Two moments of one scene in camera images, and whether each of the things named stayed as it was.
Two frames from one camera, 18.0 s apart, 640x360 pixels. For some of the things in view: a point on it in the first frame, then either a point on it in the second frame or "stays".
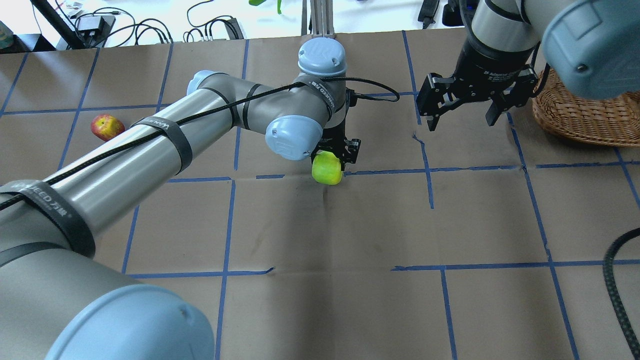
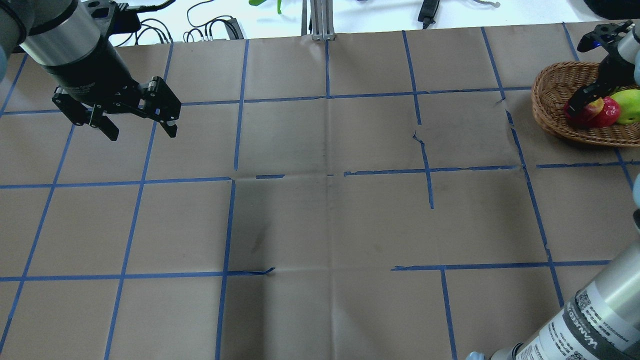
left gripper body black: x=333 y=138 → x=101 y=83
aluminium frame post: x=322 y=18 stays
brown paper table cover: x=473 y=241 stays
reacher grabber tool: x=257 y=2 stays
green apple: x=326 y=168 → x=629 y=100
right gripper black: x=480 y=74 → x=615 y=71
